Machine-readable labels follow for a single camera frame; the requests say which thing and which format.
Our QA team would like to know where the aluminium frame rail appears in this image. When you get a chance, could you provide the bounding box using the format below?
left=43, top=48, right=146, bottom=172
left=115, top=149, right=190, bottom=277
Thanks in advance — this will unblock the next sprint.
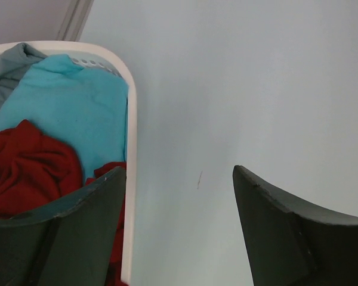
left=57, top=0, right=94, bottom=41

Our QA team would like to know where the white laundry basket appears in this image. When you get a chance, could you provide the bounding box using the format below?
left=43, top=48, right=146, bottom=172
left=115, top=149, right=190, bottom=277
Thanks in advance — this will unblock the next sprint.
left=0, top=40, right=137, bottom=284

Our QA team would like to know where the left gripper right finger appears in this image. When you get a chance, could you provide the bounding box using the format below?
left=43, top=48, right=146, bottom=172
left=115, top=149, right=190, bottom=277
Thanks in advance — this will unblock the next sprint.
left=233, top=166, right=358, bottom=285

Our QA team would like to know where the light blue t-shirt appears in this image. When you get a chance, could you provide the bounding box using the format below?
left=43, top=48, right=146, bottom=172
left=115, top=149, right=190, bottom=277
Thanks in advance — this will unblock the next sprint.
left=0, top=54, right=128, bottom=178

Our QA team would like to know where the grey t-shirt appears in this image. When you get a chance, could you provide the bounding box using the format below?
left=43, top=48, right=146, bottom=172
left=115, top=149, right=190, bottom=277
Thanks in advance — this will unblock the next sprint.
left=0, top=43, right=47, bottom=109

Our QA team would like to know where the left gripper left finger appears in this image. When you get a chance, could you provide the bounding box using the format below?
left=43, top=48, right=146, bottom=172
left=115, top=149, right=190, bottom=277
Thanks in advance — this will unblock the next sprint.
left=0, top=167, right=126, bottom=285

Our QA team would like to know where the dark red t-shirt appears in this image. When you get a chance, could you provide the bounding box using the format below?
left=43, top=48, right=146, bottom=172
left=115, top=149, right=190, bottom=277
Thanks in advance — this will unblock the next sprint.
left=0, top=120, right=125, bottom=285

